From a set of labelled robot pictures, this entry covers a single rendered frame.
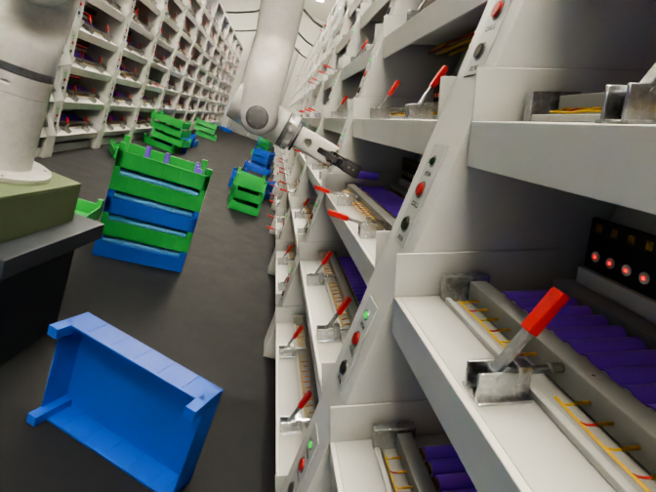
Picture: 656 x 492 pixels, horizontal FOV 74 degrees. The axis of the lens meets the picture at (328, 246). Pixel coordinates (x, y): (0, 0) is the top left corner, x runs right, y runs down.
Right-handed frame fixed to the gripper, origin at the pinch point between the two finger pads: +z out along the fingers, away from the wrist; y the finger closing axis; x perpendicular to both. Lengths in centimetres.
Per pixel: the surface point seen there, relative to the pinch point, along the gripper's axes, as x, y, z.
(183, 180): 33, 49, -39
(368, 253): 8.4, -45.6, -0.2
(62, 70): 35, 149, -128
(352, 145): -5.0, 8.6, -0.8
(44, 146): 75, 147, -122
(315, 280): 26.2, -10.5, 4.3
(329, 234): 18.5, 8.5, 5.9
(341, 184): 5.0, 8.2, 1.5
